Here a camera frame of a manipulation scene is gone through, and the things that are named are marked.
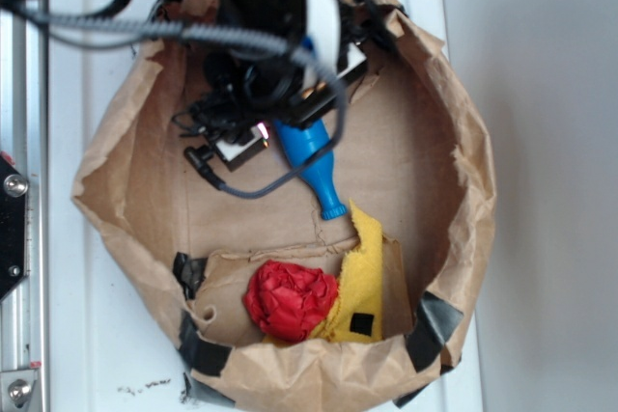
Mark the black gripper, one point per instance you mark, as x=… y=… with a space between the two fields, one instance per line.
x=285 y=61

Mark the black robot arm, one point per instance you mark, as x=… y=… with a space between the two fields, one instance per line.
x=301 y=144

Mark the brown paper bag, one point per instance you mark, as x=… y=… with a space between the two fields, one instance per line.
x=416 y=155

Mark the red crumpled paper ball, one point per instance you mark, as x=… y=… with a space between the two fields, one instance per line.
x=287 y=301

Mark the yellow cloth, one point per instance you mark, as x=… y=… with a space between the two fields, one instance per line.
x=356 y=315

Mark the white plastic lid board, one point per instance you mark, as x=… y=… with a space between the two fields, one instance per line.
x=108 y=352

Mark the black octagonal mount plate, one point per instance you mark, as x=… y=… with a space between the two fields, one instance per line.
x=14 y=205

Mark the aluminium frame rail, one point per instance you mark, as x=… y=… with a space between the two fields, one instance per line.
x=24 y=89

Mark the metal corner bracket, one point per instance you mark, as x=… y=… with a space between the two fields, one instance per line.
x=20 y=391

